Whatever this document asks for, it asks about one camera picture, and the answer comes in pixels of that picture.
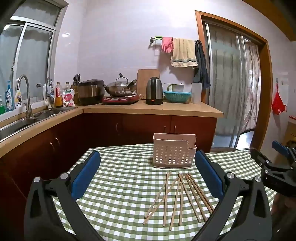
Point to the steel sink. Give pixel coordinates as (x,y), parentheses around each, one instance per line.
(27,122)

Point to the knife block with scissors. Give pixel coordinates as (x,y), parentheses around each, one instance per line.
(75,89)

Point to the wooden cutting board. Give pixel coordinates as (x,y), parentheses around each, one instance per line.
(145,78)

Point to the dark blue cloth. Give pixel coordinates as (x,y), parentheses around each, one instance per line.
(203,69)

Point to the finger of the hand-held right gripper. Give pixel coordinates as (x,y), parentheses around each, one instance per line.
(261,160)
(281,147)

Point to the steel towel rack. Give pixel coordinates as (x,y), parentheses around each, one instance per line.
(152,39)

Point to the wooden framed sliding glass door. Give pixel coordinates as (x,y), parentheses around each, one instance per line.
(231,81)

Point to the small steel tap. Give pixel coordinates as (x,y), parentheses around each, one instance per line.
(49,92)

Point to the aluminium frame window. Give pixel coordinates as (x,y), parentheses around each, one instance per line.
(32,58)

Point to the black steel electric kettle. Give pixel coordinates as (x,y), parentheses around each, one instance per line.
(154,91)

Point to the white spray bottle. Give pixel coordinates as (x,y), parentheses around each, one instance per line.
(18,95)

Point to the teal colander basket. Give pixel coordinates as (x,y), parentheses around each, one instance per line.
(177,96)

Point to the tall steel faucet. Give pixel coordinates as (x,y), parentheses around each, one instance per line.
(28,97)

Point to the bunch of wooden chopsticks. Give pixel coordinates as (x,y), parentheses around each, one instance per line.
(181,199)

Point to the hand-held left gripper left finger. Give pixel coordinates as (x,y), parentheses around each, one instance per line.
(87,173)

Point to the dark rice cooker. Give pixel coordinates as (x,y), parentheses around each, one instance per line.
(91,92)

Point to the green checked tablecloth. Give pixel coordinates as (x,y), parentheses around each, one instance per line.
(124,176)

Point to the red induction cooker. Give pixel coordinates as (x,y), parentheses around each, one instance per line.
(120,99)

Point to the beige countertop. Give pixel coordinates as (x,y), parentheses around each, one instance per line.
(185,109)

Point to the steel wok with lid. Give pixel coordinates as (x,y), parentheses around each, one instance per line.
(119,89)

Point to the clear capped bottle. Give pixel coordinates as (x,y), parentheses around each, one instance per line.
(67,85)

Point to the white plastic cup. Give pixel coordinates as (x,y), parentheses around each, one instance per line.
(196,92)

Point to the orange oil bottle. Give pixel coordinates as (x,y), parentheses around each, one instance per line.
(59,97)

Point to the pink white packet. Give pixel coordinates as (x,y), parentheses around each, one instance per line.
(68,98)

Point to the red hanging bag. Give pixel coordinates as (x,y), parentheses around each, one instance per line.
(278,104)

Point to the beige perforated utensil holder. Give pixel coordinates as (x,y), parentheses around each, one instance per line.
(173,150)

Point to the blue dish soap bottle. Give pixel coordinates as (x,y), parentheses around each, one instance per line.
(9,98)

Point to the pink rubber gloves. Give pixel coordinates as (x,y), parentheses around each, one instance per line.
(167,45)

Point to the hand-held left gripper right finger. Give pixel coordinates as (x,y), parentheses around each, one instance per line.
(208,171)

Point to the beige striped towel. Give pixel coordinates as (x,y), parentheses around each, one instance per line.
(183,53)

